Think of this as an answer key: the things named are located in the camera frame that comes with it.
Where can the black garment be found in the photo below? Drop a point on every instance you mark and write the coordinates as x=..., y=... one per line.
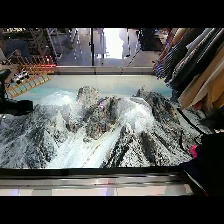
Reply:
x=210, y=163

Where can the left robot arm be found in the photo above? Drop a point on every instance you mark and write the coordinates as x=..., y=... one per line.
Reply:
x=17, y=107

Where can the row of hanging clothes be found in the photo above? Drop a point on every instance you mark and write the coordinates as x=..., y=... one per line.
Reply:
x=173, y=55

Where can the pink garment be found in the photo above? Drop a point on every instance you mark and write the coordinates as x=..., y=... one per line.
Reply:
x=193, y=151

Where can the beige garment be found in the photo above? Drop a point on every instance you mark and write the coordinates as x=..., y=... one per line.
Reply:
x=203, y=85

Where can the dark grey garment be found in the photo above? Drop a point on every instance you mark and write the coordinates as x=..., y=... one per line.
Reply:
x=195, y=63

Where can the silver frame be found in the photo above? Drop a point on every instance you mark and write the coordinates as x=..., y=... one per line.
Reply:
x=100, y=182

